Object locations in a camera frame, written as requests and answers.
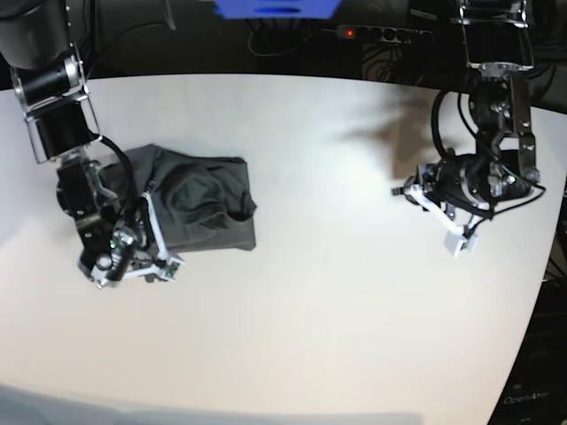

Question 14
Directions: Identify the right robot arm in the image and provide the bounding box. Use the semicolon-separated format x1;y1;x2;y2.
1;1;184;288

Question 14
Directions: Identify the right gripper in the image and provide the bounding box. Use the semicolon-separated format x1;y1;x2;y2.
90;188;184;288

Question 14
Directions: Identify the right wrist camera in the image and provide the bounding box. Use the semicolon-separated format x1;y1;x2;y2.
161;261;183;282

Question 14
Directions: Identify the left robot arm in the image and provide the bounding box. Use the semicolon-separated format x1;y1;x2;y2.
392;1;545;240

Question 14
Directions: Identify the black power strip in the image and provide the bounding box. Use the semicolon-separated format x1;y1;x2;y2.
333;25;434;45

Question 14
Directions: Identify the blue plastic bin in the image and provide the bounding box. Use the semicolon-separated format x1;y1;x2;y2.
214;0;341;19

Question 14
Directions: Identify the black OpenArm base box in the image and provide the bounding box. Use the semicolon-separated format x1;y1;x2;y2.
488;279;566;424

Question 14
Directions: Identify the dark grey T-shirt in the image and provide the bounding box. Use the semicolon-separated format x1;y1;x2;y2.
126;144;256;252

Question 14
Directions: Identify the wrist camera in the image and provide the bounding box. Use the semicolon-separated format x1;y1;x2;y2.
161;261;183;282
444;231;478;258

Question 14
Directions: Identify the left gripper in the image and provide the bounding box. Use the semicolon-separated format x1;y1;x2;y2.
392;152;546;230

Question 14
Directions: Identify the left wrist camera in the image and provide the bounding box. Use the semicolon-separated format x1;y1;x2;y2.
444;231;478;258

